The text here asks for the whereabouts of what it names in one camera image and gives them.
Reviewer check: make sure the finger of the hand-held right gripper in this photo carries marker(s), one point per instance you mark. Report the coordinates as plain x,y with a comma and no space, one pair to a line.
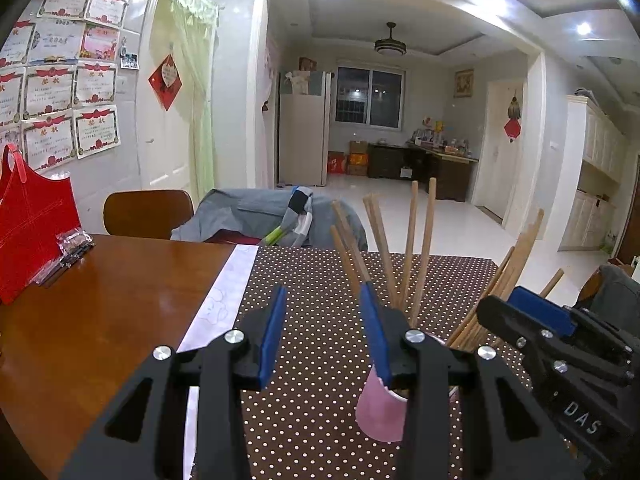
542,310
520,330

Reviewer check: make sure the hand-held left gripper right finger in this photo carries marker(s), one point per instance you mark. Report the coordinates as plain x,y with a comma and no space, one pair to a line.
375,335

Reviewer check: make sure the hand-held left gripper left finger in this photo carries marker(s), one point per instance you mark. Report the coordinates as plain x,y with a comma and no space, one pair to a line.
274,330

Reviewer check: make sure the pink cup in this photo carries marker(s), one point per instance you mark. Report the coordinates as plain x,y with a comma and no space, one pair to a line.
380,415

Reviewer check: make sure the bunch of wooden chopsticks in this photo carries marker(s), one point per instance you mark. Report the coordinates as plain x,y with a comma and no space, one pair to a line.
422,260

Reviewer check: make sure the brown polka dot tablecloth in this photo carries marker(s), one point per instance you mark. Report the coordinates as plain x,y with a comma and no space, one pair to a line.
310,285

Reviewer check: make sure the white patterned cloth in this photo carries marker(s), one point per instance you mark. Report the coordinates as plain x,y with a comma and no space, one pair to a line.
220,300

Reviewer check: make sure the dark grey jacket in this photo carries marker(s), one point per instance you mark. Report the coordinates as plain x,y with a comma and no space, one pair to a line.
620,290

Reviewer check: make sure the white door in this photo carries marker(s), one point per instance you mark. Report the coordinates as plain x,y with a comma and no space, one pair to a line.
492,170

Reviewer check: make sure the white cabinet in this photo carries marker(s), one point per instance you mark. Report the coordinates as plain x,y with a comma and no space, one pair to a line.
595,170

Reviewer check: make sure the orange cardboard box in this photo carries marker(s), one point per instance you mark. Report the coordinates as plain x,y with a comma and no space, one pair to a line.
357,170

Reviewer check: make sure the brown wooden chair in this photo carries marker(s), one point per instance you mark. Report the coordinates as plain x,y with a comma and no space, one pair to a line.
145,212

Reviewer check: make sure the red cardboard box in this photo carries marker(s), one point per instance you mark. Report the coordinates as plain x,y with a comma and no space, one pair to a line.
336,163

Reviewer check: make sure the red hanging door decoration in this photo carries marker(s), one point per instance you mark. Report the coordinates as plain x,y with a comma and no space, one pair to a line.
512,127

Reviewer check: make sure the brown cardboard box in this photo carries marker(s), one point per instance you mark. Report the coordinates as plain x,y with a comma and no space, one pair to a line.
358,148

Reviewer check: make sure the white refrigerator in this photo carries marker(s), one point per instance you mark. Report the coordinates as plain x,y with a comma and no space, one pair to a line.
302,135

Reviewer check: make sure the assorted small desk items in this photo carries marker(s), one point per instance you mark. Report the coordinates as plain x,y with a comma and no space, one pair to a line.
440,140

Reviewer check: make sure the clear plastic bag of pens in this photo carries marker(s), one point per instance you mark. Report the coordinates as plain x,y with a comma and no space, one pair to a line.
70,255

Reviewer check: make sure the light green curtain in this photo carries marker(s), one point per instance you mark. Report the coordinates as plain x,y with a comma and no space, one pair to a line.
195,110

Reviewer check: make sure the window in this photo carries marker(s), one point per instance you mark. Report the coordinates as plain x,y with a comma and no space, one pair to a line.
367,97

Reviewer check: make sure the red tote bag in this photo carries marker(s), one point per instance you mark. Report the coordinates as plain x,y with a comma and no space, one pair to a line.
35,230

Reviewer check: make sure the group of award certificates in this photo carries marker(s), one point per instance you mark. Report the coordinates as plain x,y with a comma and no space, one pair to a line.
95,135

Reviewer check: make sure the red diamond paper decoration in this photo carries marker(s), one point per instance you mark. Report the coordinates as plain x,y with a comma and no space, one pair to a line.
165,82

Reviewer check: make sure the ceiling fan lamp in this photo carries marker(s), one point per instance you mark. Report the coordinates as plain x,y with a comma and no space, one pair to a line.
391,47

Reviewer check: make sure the small photo prints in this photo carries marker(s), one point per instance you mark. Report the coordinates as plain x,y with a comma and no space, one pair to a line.
130,55

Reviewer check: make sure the small framed wall picture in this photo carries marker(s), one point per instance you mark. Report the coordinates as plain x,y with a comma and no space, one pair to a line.
464,83

